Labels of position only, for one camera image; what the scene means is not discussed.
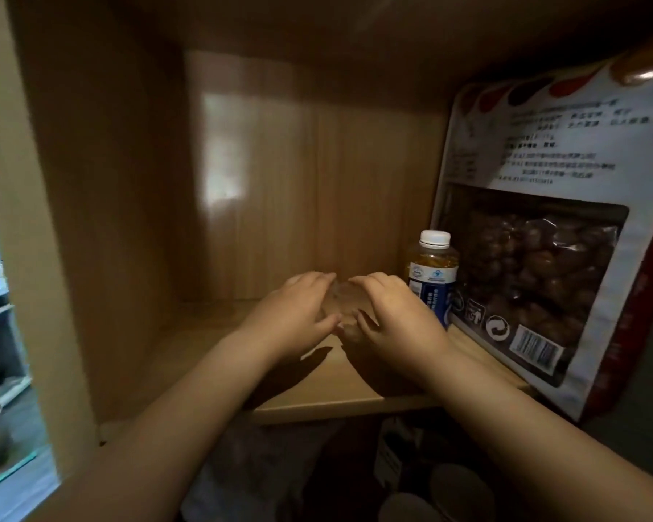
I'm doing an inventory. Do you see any person's left hand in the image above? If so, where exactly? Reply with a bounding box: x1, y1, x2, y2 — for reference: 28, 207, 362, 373
238, 272, 343, 370

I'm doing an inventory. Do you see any person's right hand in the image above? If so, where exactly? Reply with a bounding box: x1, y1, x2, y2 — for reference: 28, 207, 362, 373
348, 272, 453, 377

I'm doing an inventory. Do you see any clear glass cup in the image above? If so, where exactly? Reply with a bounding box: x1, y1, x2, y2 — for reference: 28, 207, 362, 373
320, 279, 374, 343

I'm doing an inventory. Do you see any person's left forearm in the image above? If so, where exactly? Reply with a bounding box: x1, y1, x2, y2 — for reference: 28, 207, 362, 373
30, 332, 292, 522

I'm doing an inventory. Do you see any person's right forearm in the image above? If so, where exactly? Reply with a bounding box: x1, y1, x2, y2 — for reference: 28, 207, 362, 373
403, 342, 653, 522

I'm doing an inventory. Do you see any wooden shelf board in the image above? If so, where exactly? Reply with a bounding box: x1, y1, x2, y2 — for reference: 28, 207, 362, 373
99, 299, 535, 430

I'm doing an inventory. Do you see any white-capped bottle with blue label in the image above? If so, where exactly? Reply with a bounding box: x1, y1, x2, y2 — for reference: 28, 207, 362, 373
404, 229, 461, 333

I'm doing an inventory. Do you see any dark carton with white label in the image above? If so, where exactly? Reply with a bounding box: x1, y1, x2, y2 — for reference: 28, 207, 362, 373
372, 417, 421, 491

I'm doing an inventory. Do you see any white plastic bag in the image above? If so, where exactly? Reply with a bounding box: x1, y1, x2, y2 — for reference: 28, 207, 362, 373
181, 417, 354, 522

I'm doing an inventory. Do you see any white round lid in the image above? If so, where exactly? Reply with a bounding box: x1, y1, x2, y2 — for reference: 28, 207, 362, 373
428, 463, 497, 522
379, 492, 448, 522

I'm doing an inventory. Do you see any large windowed bag of chestnuts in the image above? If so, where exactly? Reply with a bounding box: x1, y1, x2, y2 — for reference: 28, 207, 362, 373
429, 26, 653, 426

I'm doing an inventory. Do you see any wooden cabinet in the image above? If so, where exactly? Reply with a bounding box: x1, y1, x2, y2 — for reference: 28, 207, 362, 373
0, 0, 653, 479

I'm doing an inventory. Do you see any grey storage rack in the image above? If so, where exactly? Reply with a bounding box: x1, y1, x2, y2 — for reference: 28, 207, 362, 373
0, 260, 34, 404

